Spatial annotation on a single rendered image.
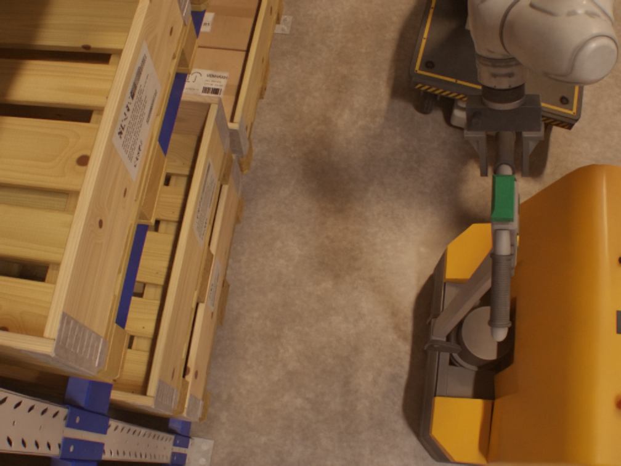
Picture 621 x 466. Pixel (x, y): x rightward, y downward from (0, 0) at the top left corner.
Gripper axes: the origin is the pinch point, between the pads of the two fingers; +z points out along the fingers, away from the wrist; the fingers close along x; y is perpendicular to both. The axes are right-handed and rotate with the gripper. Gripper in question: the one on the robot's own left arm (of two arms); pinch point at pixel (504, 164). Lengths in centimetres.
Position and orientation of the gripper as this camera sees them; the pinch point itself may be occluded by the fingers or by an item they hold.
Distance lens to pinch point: 120.8
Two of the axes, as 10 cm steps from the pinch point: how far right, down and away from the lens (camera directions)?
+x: 9.5, 0.2, -3.2
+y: -2.6, 6.2, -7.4
